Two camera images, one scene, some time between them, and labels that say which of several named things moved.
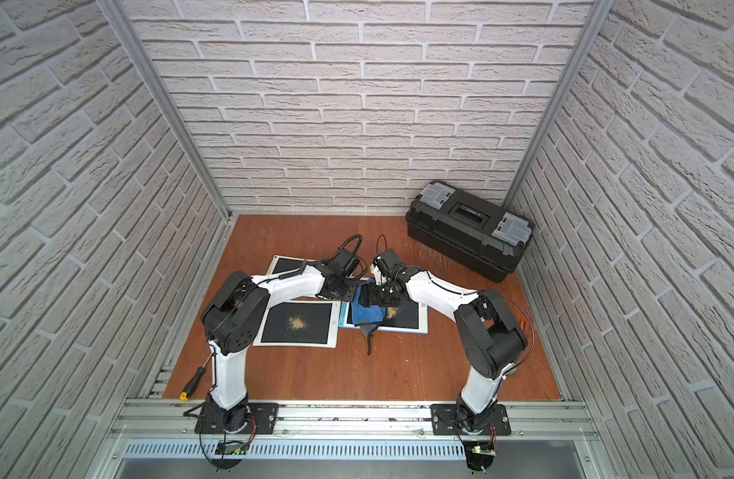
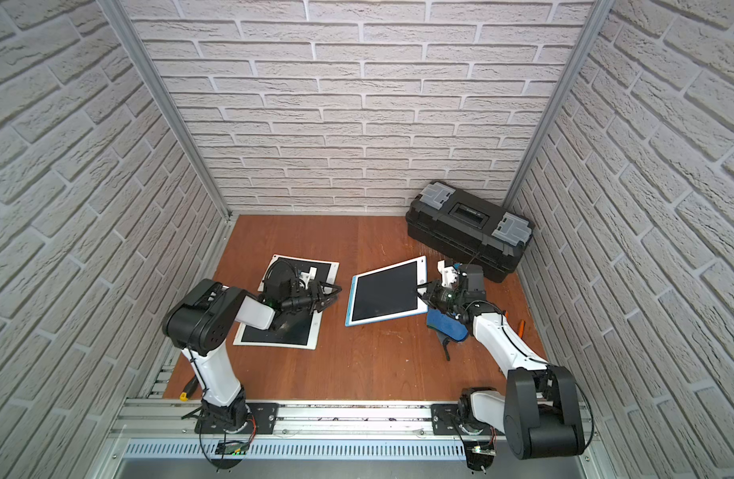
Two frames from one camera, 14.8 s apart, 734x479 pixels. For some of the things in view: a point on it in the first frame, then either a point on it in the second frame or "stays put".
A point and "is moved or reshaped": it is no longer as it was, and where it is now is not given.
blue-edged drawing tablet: (412, 316) is moved or reshaped
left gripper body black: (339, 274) → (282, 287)
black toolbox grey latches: (467, 233) stays put
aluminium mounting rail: (177, 421) stays put
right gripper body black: (379, 294) → (444, 298)
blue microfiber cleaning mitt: (364, 313) → (447, 324)
